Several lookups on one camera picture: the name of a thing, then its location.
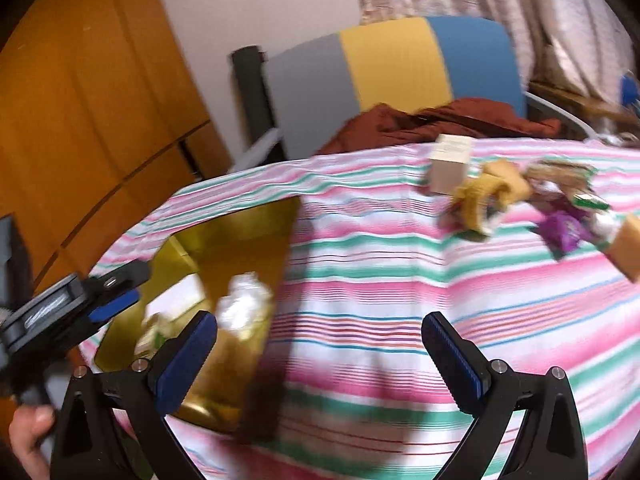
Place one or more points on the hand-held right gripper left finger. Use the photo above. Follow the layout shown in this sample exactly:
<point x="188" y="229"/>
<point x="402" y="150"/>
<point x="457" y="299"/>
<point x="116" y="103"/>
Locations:
<point x="185" y="365"/>

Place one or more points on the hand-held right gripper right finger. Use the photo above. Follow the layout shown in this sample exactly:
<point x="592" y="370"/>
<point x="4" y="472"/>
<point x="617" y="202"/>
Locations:
<point x="455" y="360"/>

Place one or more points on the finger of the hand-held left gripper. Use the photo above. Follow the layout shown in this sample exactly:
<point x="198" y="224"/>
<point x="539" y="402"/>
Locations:
<point x="114" y="306"/>
<point x="122" y="275"/>

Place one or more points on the white packet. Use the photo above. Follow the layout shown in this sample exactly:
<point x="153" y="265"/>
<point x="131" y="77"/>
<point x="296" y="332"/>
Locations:
<point x="245" y="300"/>

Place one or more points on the gold box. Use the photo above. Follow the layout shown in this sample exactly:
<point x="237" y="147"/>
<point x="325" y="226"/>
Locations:
<point x="235" y="240"/>

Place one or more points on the yellow knitted item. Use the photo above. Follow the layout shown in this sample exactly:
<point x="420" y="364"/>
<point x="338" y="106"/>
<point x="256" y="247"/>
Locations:
<point x="477" y="200"/>

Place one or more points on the beige cake piece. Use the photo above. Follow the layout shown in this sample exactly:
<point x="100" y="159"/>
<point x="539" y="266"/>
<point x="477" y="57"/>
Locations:
<point x="512" y="180"/>

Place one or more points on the green snack packet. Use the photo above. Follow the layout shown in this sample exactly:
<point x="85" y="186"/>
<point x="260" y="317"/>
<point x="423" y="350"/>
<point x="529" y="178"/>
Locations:
<point x="590" y="203"/>

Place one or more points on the brown snack packet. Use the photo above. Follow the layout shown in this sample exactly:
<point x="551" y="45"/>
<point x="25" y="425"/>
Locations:
<point x="555" y="172"/>

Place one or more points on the person's left hand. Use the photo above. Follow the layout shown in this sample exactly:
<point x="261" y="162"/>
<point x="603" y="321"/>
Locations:
<point x="27" y="435"/>

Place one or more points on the striped tablecloth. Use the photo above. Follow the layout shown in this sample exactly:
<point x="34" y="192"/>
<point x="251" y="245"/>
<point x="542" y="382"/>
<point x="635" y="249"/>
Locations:
<point x="375" y="285"/>

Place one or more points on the purple snack packet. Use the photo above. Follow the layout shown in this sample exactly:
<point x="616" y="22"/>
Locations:
<point x="565" y="230"/>

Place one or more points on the wooden wardrobe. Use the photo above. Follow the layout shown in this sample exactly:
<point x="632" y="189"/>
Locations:
<point x="75" y="110"/>

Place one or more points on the cream carton box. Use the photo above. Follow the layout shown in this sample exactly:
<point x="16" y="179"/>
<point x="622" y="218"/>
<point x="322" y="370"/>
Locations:
<point x="447" y="170"/>

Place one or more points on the white wrapped candy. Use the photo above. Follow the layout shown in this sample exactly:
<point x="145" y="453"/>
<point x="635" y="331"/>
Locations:
<point x="605" y="227"/>

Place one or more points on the brown cloth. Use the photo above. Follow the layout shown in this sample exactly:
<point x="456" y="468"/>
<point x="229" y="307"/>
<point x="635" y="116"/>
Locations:
<point x="450" y="120"/>

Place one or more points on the wooden side desk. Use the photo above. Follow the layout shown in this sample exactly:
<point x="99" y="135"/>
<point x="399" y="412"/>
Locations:
<point x="565" y="95"/>

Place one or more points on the grey yellow blue chair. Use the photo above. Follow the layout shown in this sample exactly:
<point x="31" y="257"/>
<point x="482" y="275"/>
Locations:
<point x="390" y="70"/>

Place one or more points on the blue round object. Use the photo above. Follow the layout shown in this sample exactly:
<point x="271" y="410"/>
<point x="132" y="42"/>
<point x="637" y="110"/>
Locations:
<point x="629" y="91"/>

